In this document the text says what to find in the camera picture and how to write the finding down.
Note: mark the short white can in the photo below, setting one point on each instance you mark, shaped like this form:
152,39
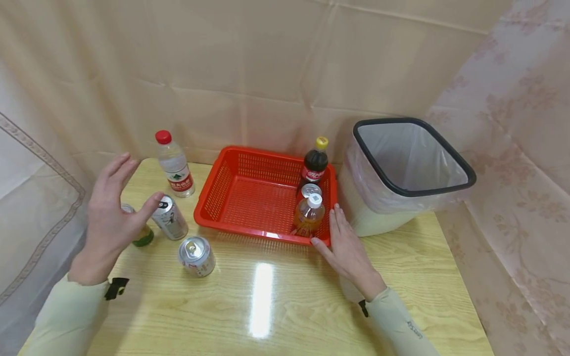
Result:
198,257

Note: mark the person's right forearm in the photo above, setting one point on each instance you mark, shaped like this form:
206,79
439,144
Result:
398,321

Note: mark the green can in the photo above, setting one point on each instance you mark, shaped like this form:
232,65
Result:
144,239

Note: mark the person's left forearm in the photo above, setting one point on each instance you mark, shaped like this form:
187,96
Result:
67,316

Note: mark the clear bottle with red cap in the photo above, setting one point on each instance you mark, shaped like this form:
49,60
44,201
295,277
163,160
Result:
176,165

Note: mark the person's left hand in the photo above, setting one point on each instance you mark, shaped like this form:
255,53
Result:
103,222

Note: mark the red can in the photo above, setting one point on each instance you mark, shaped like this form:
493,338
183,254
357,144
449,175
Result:
311,190

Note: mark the translucent bin liner bag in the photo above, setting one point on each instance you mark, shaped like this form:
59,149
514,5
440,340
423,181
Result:
414,158

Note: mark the dark bottle with yellow cap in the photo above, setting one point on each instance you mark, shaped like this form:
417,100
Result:
315,163

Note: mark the person's right fingers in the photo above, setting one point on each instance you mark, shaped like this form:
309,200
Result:
341,218

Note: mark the person's right thumb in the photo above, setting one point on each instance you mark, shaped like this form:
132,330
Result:
322,248

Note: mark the person's left index finger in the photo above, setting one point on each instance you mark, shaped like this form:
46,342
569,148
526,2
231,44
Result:
124,174

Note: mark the person's right hand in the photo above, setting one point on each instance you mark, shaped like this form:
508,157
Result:
349,252

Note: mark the person's right index finger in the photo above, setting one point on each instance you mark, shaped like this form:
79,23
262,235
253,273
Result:
333,225

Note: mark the person's left thumb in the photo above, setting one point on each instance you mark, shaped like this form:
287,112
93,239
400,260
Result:
149,206

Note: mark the person's left middle finger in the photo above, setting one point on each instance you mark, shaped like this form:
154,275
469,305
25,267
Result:
109,170

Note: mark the red plastic basket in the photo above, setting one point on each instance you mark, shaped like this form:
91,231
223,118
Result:
254,202

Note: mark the amber bottle with white cap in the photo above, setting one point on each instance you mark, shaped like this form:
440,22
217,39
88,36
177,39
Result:
308,217

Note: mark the tall silver can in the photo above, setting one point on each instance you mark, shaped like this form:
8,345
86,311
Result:
171,220

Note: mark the black wrist band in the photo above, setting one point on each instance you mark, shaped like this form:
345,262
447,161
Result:
364,308
116,288

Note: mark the white bin with black rim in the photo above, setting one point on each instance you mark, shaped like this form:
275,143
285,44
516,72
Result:
383,222

